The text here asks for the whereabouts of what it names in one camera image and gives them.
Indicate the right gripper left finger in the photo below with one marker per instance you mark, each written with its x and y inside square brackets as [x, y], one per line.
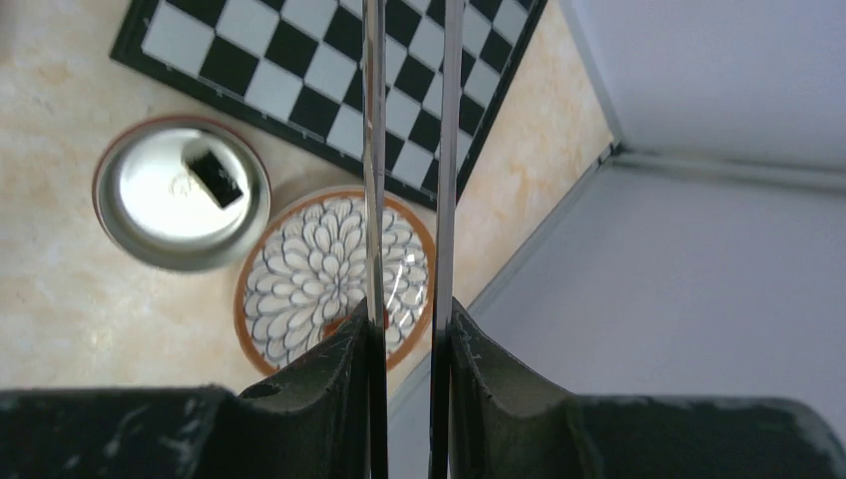
[307, 420]

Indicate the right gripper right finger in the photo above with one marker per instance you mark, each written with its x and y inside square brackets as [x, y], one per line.
[509, 421]

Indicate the black white sushi piece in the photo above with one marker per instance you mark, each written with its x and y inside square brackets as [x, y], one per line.
[214, 178]

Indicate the silver metal tongs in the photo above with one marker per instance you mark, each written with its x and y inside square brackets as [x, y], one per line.
[442, 202]

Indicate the steel lunch box bowl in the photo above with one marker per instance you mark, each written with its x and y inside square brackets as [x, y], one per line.
[149, 206]

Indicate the orange fried food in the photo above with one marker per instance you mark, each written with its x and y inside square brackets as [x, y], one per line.
[332, 326]

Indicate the patterned round plate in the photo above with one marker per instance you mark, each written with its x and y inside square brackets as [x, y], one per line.
[309, 268]

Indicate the black white chessboard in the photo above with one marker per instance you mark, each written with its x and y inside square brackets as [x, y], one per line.
[293, 69]

